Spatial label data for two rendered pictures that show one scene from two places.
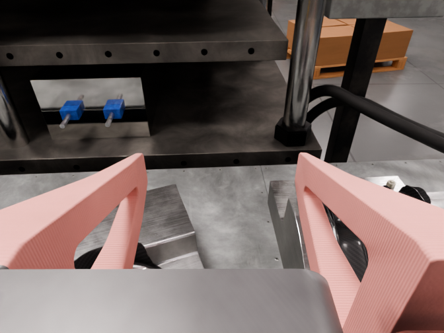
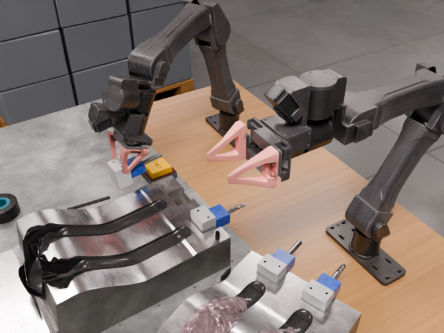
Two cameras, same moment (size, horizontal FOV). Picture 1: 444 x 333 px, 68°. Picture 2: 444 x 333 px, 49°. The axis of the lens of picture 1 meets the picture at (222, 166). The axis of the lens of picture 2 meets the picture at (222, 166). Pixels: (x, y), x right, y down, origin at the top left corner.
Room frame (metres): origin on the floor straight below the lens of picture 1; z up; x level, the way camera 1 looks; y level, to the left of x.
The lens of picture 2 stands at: (0.40, 0.50, 1.64)
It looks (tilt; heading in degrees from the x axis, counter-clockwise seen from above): 37 degrees down; 239
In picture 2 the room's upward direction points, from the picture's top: straight up
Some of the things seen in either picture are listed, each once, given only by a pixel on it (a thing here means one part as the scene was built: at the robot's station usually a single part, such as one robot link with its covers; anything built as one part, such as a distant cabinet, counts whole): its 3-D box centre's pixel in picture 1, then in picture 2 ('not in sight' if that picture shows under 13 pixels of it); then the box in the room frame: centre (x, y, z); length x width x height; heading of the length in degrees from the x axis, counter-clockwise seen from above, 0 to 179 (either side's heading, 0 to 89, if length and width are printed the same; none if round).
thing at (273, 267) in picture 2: not in sight; (283, 259); (-0.08, -0.04, 0.86); 0.13 x 0.05 x 0.05; 20
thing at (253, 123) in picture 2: not in sight; (281, 143); (-0.01, 0.00, 1.20); 0.10 x 0.07 x 0.07; 90
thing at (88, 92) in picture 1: (113, 74); not in sight; (1.03, 0.35, 0.87); 0.50 x 0.27 x 0.17; 3
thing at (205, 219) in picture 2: not in sight; (221, 215); (-0.02, -0.19, 0.89); 0.13 x 0.05 x 0.05; 3
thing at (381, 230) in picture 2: not in sight; (369, 221); (-0.28, 0.00, 0.90); 0.09 x 0.06 x 0.06; 90
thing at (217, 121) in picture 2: not in sight; (229, 120); (-0.29, -0.60, 0.84); 0.20 x 0.07 x 0.08; 90
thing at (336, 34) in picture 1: (343, 44); not in sight; (3.57, -1.31, 0.20); 1.14 x 0.82 x 0.40; 99
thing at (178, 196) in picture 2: not in sight; (180, 202); (0.03, -0.30, 0.87); 0.05 x 0.05 x 0.04; 3
